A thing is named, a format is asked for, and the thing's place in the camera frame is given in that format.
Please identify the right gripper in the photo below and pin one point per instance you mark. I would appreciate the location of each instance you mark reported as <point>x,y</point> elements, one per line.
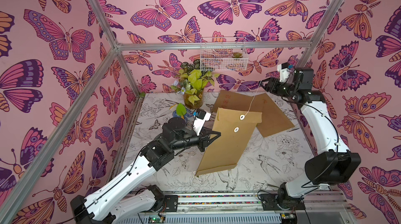
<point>275,85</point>

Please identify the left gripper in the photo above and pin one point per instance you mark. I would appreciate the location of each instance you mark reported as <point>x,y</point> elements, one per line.
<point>204,141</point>

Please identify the kraft file bag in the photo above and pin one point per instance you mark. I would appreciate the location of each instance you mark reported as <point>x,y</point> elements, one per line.
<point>232,101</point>
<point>273,119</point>
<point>224,153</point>

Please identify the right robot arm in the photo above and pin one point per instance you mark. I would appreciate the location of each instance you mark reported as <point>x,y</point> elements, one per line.
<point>334,163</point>

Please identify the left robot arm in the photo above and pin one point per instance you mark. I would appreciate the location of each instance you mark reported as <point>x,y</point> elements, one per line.
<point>111,203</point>

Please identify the green item in basket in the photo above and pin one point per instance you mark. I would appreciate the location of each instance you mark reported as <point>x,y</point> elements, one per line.
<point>237,55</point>

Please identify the glass vase with plants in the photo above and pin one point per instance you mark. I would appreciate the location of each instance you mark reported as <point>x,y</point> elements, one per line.
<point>191,82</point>

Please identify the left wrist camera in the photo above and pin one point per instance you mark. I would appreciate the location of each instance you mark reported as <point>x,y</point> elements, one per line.
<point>200,117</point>

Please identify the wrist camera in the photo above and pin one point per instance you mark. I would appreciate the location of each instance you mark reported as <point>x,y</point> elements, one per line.
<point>284,71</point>
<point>200,117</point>

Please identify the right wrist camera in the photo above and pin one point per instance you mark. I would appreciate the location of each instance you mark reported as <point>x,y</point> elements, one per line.
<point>284,71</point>

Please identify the white wire basket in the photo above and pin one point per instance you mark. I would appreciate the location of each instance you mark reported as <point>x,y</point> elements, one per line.
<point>216,55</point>

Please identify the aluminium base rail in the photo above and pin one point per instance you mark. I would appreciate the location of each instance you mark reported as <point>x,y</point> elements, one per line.
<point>254,207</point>

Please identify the aluminium frame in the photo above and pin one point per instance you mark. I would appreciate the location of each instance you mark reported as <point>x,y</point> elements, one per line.
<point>27,183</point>

